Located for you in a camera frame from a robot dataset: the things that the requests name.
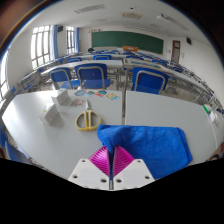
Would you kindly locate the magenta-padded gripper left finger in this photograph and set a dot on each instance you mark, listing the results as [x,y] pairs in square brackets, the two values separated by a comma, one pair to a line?
[83,171]

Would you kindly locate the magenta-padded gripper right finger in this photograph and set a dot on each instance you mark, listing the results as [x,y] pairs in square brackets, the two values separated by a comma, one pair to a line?
[138,173]

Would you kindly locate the blue towel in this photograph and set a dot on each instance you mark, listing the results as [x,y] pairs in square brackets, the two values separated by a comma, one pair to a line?
[156,146]

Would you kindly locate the blue metal-framed chair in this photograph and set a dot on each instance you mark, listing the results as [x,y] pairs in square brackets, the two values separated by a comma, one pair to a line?
[13,154]
[61,76]
[148,81]
[93,76]

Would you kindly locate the white packet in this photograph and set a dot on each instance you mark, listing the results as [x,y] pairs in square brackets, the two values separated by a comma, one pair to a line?
[213,116]

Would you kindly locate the green and white box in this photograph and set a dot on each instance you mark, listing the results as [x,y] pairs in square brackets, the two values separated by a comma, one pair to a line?
[207,108]

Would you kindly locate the rows of grey desks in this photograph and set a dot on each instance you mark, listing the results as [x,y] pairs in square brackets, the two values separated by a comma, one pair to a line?
[100,64]

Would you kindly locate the teal-topped grey desk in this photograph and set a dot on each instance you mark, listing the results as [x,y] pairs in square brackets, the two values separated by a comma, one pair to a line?
[140,62]

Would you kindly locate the group of blue classroom chairs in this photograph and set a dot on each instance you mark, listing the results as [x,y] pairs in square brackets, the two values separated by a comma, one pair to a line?
[101,57]

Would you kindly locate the large classroom window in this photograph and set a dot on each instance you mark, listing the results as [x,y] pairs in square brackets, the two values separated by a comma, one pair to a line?
[40,46]
[3,76]

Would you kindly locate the orange wooden lectern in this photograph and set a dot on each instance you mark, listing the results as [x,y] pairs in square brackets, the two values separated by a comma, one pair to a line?
[130,48]

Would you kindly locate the blue window curtain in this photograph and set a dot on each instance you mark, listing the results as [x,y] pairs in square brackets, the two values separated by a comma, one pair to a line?
[76,40]
[54,41]

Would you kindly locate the narrow classroom window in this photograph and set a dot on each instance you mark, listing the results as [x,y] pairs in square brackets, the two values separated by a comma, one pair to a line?
[70,40]

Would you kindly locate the green chalkboard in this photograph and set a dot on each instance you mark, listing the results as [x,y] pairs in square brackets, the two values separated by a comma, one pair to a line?
[126,40]

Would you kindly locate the ceiling air vent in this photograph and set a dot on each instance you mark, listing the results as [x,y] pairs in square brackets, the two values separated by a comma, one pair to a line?
[132,15]

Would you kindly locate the white ceiling projector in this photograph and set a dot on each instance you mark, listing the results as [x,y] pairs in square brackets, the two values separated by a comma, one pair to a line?
[161,16]

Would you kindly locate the group of ceiling lights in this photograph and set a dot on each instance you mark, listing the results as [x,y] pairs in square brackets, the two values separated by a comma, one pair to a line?
[90,8]

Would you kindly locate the black wall speaker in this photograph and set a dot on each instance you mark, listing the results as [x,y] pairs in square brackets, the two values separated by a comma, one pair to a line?
[189,41]
[60,29]

